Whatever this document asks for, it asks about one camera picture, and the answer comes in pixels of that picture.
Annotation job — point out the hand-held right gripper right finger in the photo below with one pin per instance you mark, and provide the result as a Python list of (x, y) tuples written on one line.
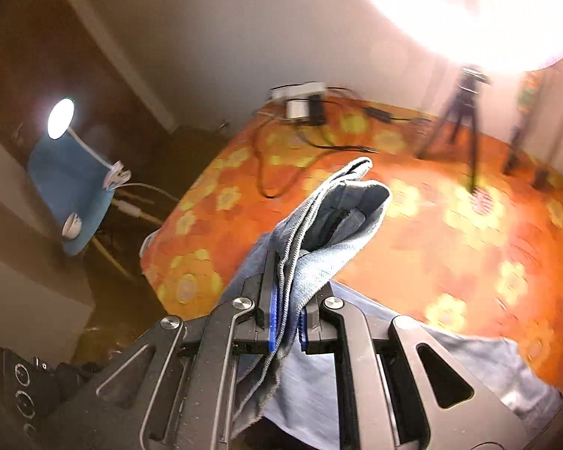
[(304, 333)]

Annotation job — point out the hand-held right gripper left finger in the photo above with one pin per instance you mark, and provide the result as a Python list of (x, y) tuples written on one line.
[(273, 323)]

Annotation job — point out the light blue denim pants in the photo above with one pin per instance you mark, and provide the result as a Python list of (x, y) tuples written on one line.
[(338, 229)]

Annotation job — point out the orange floral bedspread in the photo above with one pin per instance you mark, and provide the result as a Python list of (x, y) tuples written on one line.
[(427, 253)]

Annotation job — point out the small white round object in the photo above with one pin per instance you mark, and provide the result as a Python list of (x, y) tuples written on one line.
[(71, 227)]

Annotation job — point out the blue chair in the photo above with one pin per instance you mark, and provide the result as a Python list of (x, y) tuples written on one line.
[(61, 173)]

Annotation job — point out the white charger plug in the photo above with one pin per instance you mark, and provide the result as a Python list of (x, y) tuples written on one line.
[(296, 108)]

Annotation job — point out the black power adapter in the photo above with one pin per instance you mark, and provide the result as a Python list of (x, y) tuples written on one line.
[(316, 110)]

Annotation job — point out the white power strip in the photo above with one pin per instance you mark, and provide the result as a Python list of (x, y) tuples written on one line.
[(305, 88)]

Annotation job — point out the white clip lamp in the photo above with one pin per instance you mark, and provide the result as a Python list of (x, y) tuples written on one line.
[(61, 117)]

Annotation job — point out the folded grey tripod stand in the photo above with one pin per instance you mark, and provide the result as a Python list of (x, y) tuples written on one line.
[(516, 150)]

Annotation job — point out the small black tripod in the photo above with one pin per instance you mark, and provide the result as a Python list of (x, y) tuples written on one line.
[(469, 89)]

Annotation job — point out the colourful patterned cloth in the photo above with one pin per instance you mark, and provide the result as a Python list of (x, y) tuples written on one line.
[(532, 98)]

